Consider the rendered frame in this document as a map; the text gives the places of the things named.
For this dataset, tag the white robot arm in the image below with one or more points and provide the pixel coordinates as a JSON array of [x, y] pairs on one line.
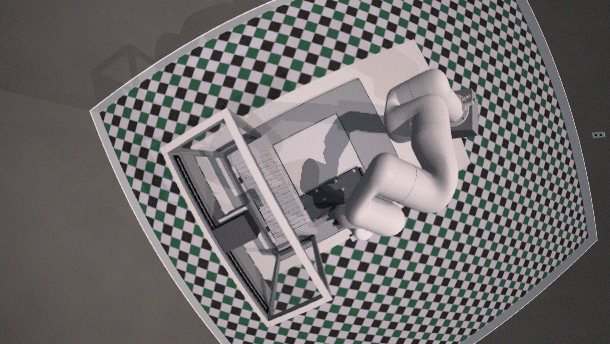
[[425, 122]]

